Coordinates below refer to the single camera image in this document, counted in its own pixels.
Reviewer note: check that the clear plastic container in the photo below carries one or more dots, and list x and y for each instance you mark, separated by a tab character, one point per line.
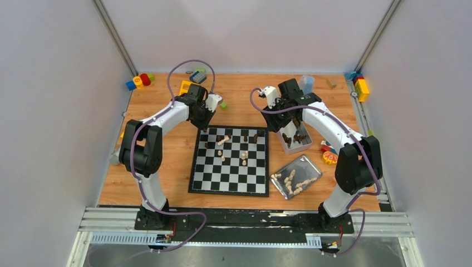
306	84

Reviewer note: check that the yellow cylinder block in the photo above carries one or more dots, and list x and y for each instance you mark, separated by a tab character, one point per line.
138	82

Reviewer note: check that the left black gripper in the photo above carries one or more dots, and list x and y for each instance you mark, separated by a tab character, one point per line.
201	120

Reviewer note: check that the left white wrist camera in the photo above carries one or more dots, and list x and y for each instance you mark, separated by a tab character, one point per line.
213	101

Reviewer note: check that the red cylinder block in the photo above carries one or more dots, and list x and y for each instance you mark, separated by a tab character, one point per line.
146	81

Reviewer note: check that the black white chessboard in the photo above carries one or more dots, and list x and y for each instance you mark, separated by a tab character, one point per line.
238	167

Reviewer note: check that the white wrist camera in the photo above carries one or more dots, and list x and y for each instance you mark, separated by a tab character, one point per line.
271	94
213	101

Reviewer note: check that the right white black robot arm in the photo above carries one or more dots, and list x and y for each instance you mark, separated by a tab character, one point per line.
359	164

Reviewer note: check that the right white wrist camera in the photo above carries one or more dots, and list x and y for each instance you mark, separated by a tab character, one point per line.
271	94

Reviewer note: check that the small green cube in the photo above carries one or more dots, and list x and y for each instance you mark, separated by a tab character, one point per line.
223	106

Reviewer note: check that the silver metal tray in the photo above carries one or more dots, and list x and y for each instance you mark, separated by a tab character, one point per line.
296	176

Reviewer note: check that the grey cylinder marker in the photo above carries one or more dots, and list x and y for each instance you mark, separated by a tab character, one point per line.
114	157

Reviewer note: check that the yellow red round toy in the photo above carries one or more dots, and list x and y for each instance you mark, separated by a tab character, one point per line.
330	158

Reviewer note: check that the small wooden block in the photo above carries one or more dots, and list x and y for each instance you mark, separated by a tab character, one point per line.
331	83

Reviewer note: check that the yellow triangular toy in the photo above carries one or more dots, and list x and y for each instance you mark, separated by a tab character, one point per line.
184	87

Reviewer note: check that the blue grey toy block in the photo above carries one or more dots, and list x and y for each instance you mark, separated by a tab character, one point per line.
199	76

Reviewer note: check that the yellow lego brick stack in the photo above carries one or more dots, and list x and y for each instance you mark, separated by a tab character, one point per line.
361	89

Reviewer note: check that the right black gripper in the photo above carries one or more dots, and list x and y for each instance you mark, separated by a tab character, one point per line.
274	123

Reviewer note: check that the red white blue toy car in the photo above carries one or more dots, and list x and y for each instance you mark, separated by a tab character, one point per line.
326	146

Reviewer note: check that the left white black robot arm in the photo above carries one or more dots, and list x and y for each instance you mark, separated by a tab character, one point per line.
141	150

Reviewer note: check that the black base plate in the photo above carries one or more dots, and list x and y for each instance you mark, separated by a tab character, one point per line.
241	225

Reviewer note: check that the blue cube block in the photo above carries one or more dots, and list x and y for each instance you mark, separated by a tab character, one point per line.
130	85

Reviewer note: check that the white metal box dark pieces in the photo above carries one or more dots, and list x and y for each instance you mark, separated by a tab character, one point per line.
294	138

